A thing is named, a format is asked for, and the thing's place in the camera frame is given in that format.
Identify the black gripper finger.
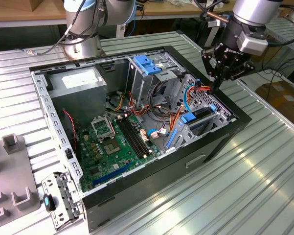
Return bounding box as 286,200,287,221
216,60,257,94
201,47,223,94

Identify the black open PC case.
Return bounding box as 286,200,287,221
28,45,252,233

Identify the black RAM slot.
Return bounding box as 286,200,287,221
116,117,144,159
122,115,150,157

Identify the grey power supply unit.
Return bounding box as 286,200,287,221
46,66,108,128

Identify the metal expansion bracket plate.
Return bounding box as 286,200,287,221
41,171,85,231

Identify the grey optical drive cage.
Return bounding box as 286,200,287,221
126,50,186,108

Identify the yellow orange wire bundle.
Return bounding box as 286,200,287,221
111,91,126,111

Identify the black latch with blue tab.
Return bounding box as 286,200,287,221
43,193,57,212

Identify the black wire loop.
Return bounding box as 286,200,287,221
148,80,173,119

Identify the CPU socket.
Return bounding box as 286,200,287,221
102,138,122,156

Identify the hard disk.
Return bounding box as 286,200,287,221
165,104,216,150

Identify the red orange wire bundle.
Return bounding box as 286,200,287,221
128,90,152,117

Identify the short blue data wire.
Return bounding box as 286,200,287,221
146,128,160,140

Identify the grey parts rack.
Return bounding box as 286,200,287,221
0,133,42,225

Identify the long blue data wire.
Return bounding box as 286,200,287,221
182,82,201,113

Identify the green motherboard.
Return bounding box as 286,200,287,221
75,115,162,193

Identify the wooden desk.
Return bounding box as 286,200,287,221
0,0,284,27

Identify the small metal slat table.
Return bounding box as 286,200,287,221
228,18,294,71

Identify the brown cardboard box on floor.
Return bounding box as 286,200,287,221
255,80,294,128

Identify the blue expansion slot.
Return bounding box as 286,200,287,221
92,161,133,186

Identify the grey metal disk bay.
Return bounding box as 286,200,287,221
165,73,237,152

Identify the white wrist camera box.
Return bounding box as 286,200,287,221
236,31,270,56

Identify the black camera cable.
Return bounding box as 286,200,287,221
266,34,294,48

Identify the metal socket cover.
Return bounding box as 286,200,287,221
90,116,116,142

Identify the blue plastic drive latch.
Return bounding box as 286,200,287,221
134,55,162,76

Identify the orange red power wire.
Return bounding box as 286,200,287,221
168,83,215,133

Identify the black cable with metal plug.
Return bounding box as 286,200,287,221
16,0,108,56

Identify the red black twisted wire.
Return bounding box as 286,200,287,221
62,109,78,150

